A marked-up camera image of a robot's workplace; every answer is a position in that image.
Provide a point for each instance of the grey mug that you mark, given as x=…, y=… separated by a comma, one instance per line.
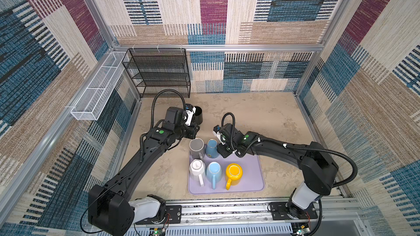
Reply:
x=197, y=149

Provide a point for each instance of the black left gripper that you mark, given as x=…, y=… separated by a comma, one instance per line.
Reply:
x=192, y=131

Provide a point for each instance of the white mug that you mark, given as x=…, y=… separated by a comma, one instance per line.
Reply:
x=197, y=171

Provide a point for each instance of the yellow mug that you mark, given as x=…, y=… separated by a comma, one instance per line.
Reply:
x=233, y=175

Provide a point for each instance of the light blue mug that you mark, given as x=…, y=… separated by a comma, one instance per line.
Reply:
x=214, y=174

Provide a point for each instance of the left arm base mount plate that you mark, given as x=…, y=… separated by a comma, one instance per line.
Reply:
x=172, y=215

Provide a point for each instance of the teal blue patterned mug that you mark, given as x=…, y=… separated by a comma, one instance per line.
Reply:
x=211, y=149

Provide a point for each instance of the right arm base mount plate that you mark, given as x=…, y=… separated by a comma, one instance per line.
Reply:
x=284, y=211

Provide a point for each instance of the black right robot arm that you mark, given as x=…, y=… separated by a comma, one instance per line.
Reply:
x=318, y=167

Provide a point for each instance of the black wire mesh shelf rack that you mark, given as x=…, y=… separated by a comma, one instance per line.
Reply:
x=154, y=70

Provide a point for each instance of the aluminium front rail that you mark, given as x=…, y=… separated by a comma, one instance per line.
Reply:
x=337, y=216

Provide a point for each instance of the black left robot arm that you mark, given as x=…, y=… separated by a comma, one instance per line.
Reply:
x=110, y=207

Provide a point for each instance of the black mug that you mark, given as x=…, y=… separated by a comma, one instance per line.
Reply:
x=198, y=115

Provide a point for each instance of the white wire mesh basket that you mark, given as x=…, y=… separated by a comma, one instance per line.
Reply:
x=96, y=95

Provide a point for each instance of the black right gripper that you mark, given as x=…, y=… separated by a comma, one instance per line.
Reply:
x=222, y=151

